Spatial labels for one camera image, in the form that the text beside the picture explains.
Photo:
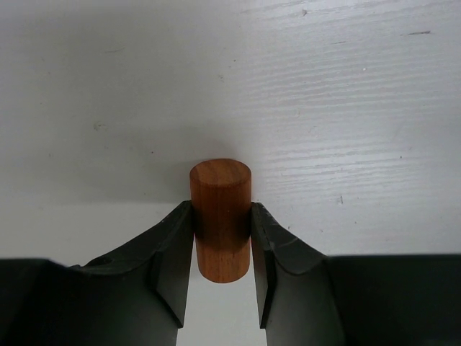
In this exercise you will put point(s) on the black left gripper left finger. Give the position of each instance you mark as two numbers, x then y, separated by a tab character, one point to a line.
134	295

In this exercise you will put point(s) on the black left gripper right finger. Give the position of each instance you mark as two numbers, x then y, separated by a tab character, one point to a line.
307	298

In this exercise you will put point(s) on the orange wood cylinder block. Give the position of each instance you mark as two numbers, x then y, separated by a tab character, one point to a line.
220	192

